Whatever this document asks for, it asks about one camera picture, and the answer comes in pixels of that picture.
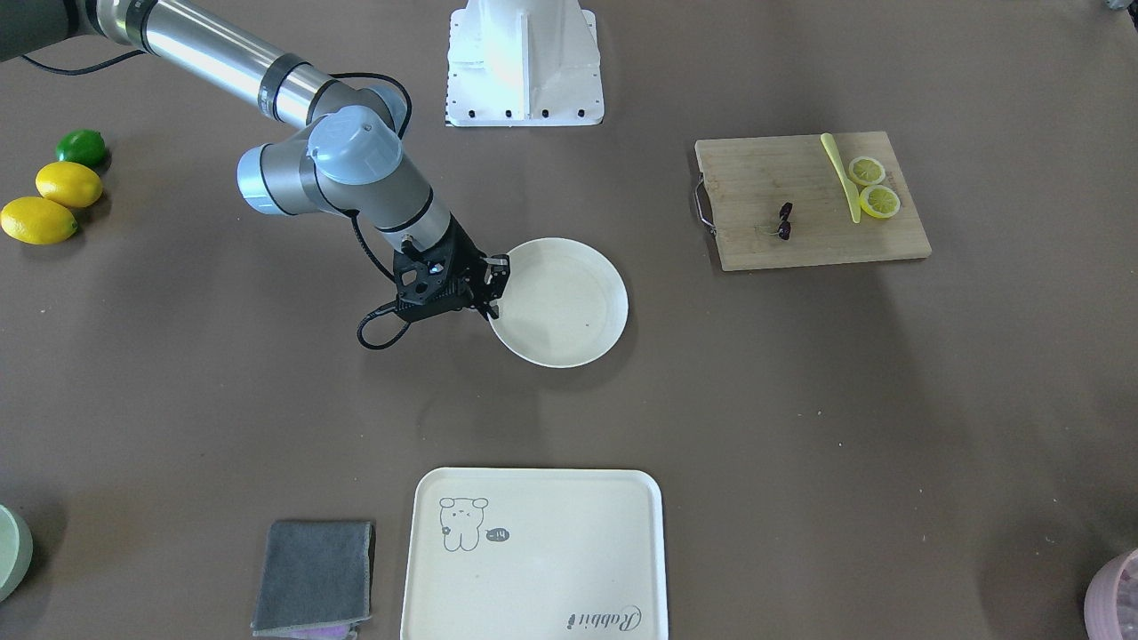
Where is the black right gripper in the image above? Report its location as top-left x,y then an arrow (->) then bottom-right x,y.
393,220 -> 509,323

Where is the cream round plate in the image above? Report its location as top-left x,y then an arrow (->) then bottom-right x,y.
489,236 -> 629,369

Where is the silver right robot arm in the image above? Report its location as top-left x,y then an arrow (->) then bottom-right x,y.
3,1 -> 509,325

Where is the cream rabbit tray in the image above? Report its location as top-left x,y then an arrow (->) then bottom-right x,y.
401,468 -> 669,639

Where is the dark red cherry pair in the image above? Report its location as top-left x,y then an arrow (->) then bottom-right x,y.
756,202 -> 793,243

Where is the bamboo cutting board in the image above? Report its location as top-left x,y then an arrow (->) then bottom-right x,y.
694,132 -> 932,272

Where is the grey folded cloth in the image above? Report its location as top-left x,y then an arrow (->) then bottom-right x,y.
251,520 -> 374,639

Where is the yellow plastic knife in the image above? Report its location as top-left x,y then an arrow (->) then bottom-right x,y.
820,132 -> 861,224

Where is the lemon slice far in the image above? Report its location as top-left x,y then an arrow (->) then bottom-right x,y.
848,156 -> 887,188

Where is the lemon slice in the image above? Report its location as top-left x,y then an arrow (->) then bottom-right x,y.
848,156 -> 887,188
858,184 -> 902,220

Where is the lemon slice near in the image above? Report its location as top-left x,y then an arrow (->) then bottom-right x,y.
858,184 -> 902,220

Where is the green lime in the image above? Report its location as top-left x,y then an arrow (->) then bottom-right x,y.
53,129 -> 108,169

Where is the yellow lemon near lime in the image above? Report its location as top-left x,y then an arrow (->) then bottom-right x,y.
34,161 -> 104,208

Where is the yellow lemon outer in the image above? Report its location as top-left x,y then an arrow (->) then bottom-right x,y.
3,197 -> 80,244

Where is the mint green bowl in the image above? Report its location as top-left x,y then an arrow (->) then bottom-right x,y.
1,504 -> 34,601

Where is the pink ice bowl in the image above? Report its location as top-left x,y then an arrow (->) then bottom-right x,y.
1085,549 -> 1137,639

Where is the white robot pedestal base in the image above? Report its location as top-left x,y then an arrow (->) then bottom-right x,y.
445,1 -> 605,128

